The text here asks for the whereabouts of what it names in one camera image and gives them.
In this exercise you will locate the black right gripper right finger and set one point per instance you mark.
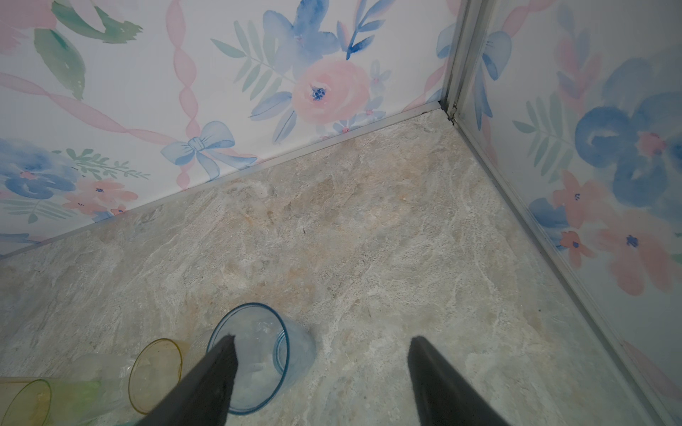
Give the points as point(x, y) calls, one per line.
point(442, 395)

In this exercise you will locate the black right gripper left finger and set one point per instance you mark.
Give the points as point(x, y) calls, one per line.
point(204, 396)

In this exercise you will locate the tall blue plastic glass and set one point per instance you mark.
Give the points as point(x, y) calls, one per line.
point(273, 353)

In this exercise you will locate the small green glass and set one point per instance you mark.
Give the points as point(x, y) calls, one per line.
point(53, 401)

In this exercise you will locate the small amber glass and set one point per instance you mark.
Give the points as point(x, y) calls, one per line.
point(156, 371)

